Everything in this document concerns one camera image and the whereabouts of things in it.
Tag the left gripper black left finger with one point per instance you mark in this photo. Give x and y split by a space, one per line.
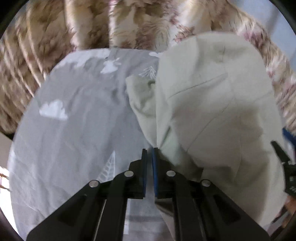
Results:
97 211

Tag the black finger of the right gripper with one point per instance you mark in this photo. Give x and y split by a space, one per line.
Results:
290 138
281 154

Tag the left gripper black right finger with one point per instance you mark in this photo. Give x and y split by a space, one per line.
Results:
200 210

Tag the light green jacket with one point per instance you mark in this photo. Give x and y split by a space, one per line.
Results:
211 113

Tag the grey polar bear bedsheet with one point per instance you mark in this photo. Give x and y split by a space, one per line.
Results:
80 127

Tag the wooden chair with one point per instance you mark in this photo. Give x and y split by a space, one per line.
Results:
4 182

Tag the blue floral curtain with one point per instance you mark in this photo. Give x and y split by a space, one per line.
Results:
37 35

